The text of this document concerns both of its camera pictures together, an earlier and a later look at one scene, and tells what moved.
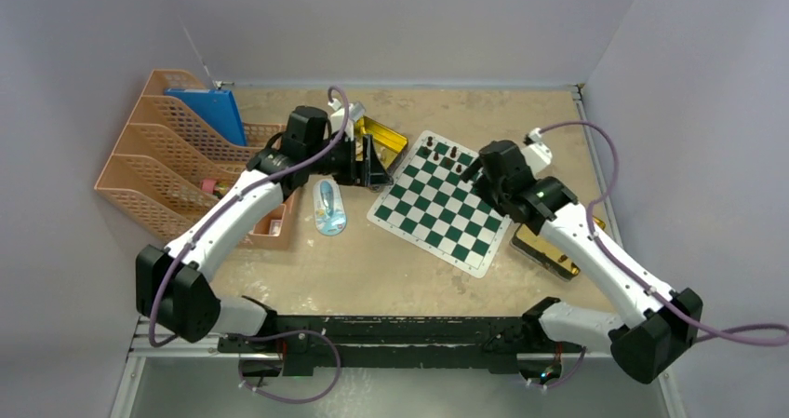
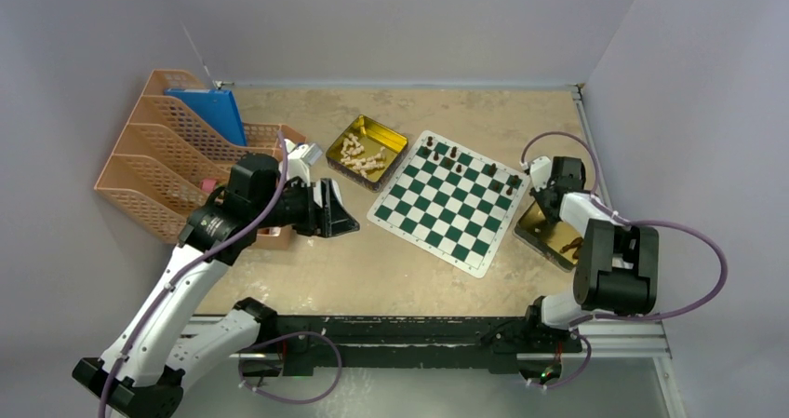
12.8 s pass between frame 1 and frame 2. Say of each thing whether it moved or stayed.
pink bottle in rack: stayed
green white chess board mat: stayed
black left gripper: moved
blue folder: stayed
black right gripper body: moved
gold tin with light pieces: stayed
